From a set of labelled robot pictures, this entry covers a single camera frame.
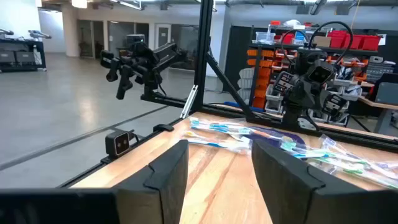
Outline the red storage bin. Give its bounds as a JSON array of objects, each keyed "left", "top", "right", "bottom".
[
  {"left": 280, "top": 32, "right": 296, "bottom": 45},
  {"left": 360, "top": 34, "right": 382, "bottom": 52},
  {"left": 328, "top": 30, "right": 348, "bottom": 49}
]

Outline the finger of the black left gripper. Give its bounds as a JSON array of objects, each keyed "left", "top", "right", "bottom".
[
  {"left": 322, "top": 92, "right": 348, "bottom": 118},
  {"left": 272, "top": 70, "right": 295, "bottom": 96}
]

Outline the yellow cable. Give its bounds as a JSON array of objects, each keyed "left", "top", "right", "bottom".
[{"left": 350, "top": 0, "right": 362, "bottom": 29}]

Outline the white column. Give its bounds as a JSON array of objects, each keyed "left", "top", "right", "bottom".
[{"left": 61, "top": 4, "right": 80, "bottom": 58}]

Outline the cardboard box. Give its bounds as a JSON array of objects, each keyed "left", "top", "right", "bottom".
[{"left": 313, "top": 35, "right": 332, "bottom": 49}]

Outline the clear plastic box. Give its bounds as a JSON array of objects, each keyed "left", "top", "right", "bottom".
[{"left": 255, "top": 30, "right": 276, "bottom": 45}]

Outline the wooden desk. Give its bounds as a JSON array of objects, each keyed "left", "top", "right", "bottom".
[{"left": 357, "top": 95, "right": 398, "bottom": 134}]

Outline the orange storage bin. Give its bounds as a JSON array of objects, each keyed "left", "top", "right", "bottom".
[
  {"left": 252, "top": 95, "right": 267, "bottom": 110},
  {"left": 247, "top": 49, "right": 275, "bottom": 58}
]

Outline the blue toothbrush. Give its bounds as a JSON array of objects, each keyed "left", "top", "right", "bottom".
[
  {"left": 186, "top": 139, "right": 251, "bottom": 154},
  {"left": 189, "top": 117, "right": 253, "bottom": 135}
]

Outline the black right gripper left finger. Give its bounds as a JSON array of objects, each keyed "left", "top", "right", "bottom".
[{"left": 113, "top": 139, "right": 190, "bottom": 224}]

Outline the small parts drawer cabinet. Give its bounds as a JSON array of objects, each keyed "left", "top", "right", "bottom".
[{"left": 366, "top": 62, "right": 396, "bottom": 83}]

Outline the black aluminium frame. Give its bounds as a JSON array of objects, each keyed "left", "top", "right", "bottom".
[{"left": 57, "top": 0, "right": 398, "bottom": 189}]

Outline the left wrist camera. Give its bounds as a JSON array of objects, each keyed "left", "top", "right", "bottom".
[{"left": 306, "top": 60, "right": 336, "bottom": 85}]

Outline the silver bar bracket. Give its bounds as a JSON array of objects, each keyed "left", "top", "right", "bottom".
[{"left": 180, "top": 84, "right": 199, "bottom": 119}]

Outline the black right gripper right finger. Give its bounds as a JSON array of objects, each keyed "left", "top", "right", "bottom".
[{"left": 251, "top": 139, "right": 358, "bottom": 224}]

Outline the dark blue pouch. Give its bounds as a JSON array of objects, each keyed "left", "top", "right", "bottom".
[{"left": 245, "top": 126, "right": 307, "bottom": 149}]

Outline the black camera cable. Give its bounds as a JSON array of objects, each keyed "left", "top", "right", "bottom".
[{"left": 306, "top": 21, "right": 354, "bottom": 68}]

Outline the black partition panel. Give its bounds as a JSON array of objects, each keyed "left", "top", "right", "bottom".
[{"left": 223, "top": 24, "right": 253, "bottom": 93}]

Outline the table-level camera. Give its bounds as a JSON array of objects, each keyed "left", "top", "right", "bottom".
[{"left": 104, "top": 129, "right": 132, "bottom": 157}]

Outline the black workbench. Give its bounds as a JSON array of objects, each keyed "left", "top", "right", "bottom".
[{"left": 0, "top": 27, "right": 48, "bottom": 73}]

